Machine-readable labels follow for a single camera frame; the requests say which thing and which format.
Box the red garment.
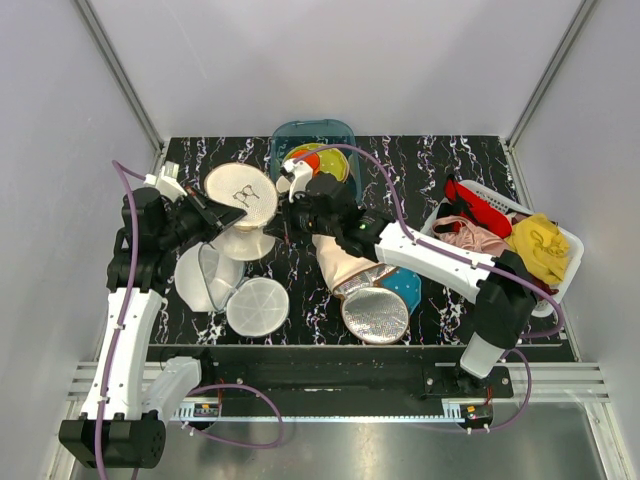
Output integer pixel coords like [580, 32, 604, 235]
[437, 175, 528, 239]

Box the blue dotted plate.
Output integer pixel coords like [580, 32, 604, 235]
[379, 268, 422, 315]

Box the beige mesh bra laundry bag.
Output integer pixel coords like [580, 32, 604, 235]
[203, 162, 279, 261]

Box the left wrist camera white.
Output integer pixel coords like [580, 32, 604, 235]
[144, 162, 187, 202]

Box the orange cup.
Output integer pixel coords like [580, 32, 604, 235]
[291, 149, 320, 176]

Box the white plastic laundry basket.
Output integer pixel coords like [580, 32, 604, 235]
[419, 179, 585, 319]

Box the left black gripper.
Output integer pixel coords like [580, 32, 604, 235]
[158, 185, 246, 251]

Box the pink bra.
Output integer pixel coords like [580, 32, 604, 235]
[431, 216, 510, 257]

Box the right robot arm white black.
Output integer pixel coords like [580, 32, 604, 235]
[276, 173, 536, 397]

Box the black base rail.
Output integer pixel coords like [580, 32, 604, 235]
[99, 343, 516, 419]

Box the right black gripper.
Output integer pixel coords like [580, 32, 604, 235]
[265, 188, 340, 246]

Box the cream yellow-handled mug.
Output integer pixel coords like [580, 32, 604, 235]
[275, 176, 291, 194]

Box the yellow garment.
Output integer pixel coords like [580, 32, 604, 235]
[506, 213, 570, 286]

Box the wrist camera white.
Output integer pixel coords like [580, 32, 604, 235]
[279, 159, 313, 203]
[144, 162, 187, 202]

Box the cream capybara insulated lunch bag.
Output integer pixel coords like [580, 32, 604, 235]
[312, 235, 411, 345]

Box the teal transparent plastic bin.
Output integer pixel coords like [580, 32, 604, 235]
[269, 119, 363, 203]

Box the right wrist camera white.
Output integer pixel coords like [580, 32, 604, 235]
[279, 159, 313, 203]

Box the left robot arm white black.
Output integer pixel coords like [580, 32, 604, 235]
[59, 187, 247, 478]

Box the green dotted plate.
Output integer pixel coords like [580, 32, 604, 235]
[284, 143, 350, 182]

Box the white open mesh laundry bag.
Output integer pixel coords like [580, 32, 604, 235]
[174, 243, 290, 338]

